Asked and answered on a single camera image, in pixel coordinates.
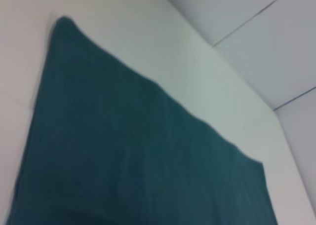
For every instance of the teal blue t-shirt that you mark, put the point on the teal blue t-shirt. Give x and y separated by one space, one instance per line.
123 148

